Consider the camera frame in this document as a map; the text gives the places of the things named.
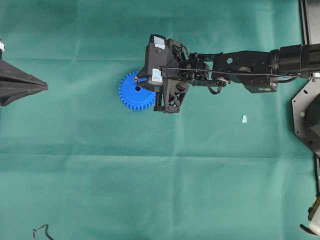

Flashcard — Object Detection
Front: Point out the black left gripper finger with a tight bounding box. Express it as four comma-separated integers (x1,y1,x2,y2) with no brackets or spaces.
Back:
154,79,190,114

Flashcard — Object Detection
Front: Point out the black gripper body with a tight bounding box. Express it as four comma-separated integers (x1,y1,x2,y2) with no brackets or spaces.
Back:
164,38,215,87

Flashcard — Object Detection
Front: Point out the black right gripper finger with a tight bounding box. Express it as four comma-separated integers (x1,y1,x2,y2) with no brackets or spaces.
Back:
136,65,150,87

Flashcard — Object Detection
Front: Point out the blue plastic gear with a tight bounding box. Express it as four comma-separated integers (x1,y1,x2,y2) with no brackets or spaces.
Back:
118,71,156,112

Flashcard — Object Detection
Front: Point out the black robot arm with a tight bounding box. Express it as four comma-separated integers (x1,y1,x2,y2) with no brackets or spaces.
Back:
134,35,320,114

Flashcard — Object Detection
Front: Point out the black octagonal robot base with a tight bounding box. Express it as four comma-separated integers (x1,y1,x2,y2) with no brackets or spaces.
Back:
292,79,320,155

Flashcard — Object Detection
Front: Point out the small white tape piece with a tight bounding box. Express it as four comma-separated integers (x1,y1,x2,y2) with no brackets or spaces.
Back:
242,115,248,124

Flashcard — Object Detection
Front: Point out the green table cloth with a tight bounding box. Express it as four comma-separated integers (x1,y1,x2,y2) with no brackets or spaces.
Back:
0,0,317,240

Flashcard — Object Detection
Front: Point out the black pointed gripper left side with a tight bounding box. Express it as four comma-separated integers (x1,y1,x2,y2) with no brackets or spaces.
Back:
0,59,49,107

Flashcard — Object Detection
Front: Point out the white device bottom right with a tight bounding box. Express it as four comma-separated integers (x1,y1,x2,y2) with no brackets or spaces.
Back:
300,194,320,237

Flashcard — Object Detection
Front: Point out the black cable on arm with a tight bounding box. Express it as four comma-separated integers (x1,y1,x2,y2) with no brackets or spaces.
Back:
159,65,320,96

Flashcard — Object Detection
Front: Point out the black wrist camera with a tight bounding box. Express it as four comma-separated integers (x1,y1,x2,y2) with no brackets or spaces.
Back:
145,34,186,87

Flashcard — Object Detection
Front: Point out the black metal frame rail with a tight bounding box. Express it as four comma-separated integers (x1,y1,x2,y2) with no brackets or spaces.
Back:
299,0,320,45

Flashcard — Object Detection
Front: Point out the thin grey wire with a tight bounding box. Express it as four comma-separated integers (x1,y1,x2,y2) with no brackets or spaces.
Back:
32,224,55,240

